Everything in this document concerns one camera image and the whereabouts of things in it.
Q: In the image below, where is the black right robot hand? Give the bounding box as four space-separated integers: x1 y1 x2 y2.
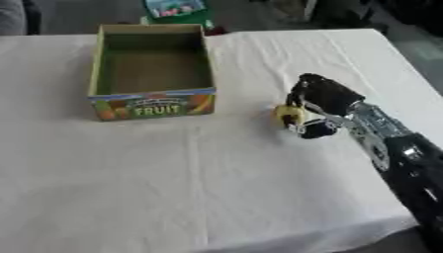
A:
280 72 367 140

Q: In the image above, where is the small yellow toy fruit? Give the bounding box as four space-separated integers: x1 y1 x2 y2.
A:
273 104 309 128

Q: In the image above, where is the green box with colourful items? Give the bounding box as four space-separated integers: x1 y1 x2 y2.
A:
139 0 217 31

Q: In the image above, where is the printed cardboard box green inside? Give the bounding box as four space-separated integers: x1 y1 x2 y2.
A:
86 23 219 123

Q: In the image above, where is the person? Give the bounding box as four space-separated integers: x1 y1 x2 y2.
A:
0 0 44 37

